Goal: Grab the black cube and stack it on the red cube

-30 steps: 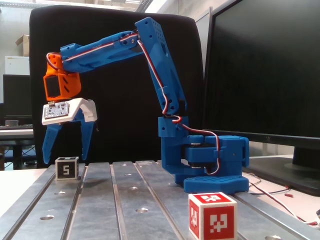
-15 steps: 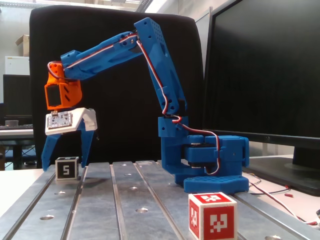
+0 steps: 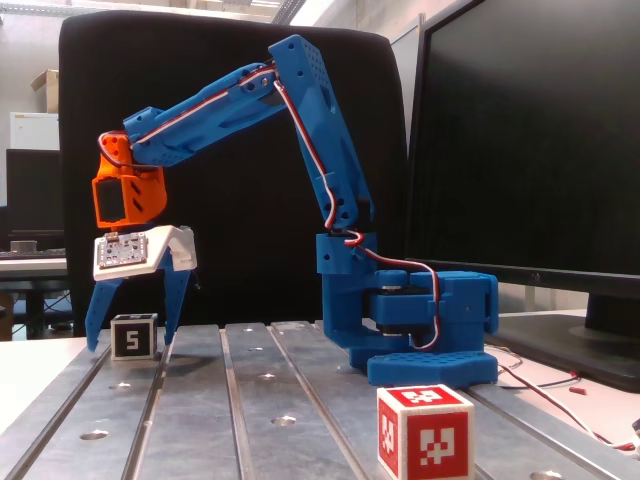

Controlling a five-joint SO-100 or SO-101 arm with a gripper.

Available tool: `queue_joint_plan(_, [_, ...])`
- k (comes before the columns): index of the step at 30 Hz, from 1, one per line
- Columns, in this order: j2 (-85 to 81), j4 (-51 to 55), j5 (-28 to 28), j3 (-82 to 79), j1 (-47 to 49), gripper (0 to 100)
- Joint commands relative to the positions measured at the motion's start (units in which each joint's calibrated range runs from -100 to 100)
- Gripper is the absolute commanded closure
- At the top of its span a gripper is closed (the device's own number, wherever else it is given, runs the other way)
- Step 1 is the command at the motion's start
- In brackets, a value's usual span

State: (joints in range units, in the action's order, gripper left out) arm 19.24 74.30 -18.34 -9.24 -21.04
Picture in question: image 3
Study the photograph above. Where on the white camera mount circuit board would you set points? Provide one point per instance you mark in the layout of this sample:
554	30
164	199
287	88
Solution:
162	245

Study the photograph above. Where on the grey partition panel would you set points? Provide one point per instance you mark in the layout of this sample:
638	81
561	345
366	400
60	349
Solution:
406	75

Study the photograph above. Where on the small black background monitor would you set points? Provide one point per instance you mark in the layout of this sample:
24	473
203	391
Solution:
32	190

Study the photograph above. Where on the grey background desk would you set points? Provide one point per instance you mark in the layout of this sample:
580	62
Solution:
30	267

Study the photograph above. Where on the dark keyboard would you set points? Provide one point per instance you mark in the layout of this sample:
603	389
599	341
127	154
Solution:
50	253

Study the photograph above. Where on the large black Dell monitor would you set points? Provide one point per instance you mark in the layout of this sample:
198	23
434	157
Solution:
525	125

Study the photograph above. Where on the white cabinet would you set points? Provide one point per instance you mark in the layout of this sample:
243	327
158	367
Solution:
32	131

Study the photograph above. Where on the black cube number five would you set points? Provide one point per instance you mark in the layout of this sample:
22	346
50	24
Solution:
132	340

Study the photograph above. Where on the grey round tin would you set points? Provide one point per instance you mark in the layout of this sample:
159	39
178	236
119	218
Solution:
24	246

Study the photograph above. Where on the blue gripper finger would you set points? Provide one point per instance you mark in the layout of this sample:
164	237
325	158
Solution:
100	310
177	300

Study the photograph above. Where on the brown cardboard box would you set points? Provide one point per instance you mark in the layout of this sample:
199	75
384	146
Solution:
47	87

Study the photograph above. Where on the red cube white marker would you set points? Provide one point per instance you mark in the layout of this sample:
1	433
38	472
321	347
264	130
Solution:
440	440

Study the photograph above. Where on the aluminium slotted base plate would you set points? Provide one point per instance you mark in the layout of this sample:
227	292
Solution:
200	425

